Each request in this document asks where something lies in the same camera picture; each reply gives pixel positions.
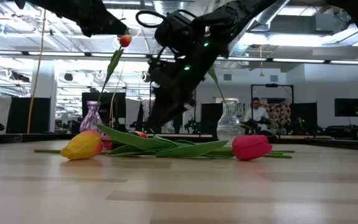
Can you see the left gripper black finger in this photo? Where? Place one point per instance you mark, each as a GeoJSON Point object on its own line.
{"type": "Point", "coordinates": [110, 28]}

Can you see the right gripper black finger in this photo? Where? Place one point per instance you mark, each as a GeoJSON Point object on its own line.
{"type": "Point", "coordinates": [166, 109]}
{"type": "Point", "coordinates": [190, 100]}

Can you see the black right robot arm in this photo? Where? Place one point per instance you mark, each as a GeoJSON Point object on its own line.
{"type": "Point", "coordinates": [244, 15]}

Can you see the clear glass vase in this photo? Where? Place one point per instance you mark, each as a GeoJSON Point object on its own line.
{"type": "Point", "coordinates": [228, 124]}

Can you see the purple glass vase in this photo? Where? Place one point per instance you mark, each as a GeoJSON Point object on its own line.
{"type": "Point", "coordinates": [91, 121]}

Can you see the black partition panel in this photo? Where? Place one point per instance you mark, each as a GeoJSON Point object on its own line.
{"type": "Point", "coordinates": [17, 115]}
{"type": "Point", "coordinates": [211, 118]}
{"type": "Point", "coordinates": [304, 115]}

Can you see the black screen panel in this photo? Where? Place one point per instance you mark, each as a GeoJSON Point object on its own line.
{"type": "Point", "coordinates": [120, 107]}

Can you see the black ceiling dome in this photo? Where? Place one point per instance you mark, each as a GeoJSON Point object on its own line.
{"type": "Point", "coordinates": [68, 76]}

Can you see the person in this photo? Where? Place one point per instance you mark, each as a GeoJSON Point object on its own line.
{"type": "Point", "coordinates": [256, 115]}

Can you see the white pillar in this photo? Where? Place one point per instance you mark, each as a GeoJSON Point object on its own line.
{"type": "Point", "coordinates": [47, 93]}

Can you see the floral patterned panel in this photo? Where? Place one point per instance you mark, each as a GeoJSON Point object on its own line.
{"type": "Point", "coordinates": [280, 115]}

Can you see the long overhead light bar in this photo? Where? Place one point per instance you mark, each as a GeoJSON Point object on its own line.
{"type": "Point", "coordinates": [297, 60]}

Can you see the black monitor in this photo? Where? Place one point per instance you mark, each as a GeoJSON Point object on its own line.
{"type": "Point", "coordinates": [349, 107]}

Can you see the black desk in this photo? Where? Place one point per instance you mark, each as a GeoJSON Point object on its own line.
{"type": "Point", "coordinates": [350, 128]}

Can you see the square wall vent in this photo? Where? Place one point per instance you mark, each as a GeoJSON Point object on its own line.
{"type": "Point", "coordinates": [273, 78]}
{"type": "Point", "coordinates": [227, 77]}

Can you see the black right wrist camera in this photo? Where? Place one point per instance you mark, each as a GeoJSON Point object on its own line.
{"type": "Point", "coordinates": [174, 31]}

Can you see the black frame stand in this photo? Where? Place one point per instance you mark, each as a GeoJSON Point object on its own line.
{"type": "Point", "coordinates": [272, 85]}

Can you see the silver diagonal duct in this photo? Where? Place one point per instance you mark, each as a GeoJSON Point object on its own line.
{"type": "Point", "coordinates": [275, 14]}

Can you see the black table edge rail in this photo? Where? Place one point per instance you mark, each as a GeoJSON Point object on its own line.
{"type": "Point", "coordinates": [26, 137]}

